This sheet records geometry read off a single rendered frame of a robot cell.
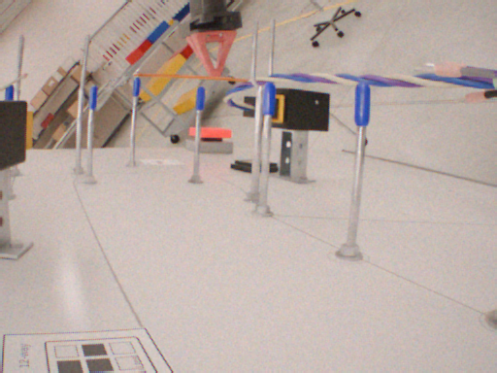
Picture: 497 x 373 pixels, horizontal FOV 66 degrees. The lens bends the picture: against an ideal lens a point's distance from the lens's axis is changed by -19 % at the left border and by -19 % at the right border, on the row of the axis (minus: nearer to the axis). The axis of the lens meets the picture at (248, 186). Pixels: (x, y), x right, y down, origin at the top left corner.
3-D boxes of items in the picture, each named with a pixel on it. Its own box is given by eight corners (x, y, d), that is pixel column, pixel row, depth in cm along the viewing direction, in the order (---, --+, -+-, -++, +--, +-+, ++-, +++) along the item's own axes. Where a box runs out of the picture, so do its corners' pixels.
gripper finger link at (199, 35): (199, 80, 64) (193, 20, 62) (184, 82, 71) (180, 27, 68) (243, 74, 67) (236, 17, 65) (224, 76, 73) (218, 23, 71)
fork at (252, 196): (257, 197, 36) (267, 19, 34) (272, 202, 35) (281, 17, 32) (236, 199, 35) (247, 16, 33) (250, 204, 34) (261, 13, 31)
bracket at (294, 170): (315, 182, 46) (319, 131, 45) (298, 183, 44) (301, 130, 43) (285, 175, 49) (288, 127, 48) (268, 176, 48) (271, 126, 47)
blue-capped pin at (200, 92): (207, 183, 41) (213, 86, 40) (192, 184, 41) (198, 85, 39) (198, 180, 43) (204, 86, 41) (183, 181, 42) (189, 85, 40)
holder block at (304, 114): (328, 131, 46) (330, 93, 45) (287, 129, 43) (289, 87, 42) (301, 128, 49) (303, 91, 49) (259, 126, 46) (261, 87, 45)
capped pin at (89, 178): (84, 181, 39) (89, 85, 37) (99, 182, 39) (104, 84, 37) (80, 183, 37) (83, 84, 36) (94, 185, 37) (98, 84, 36)
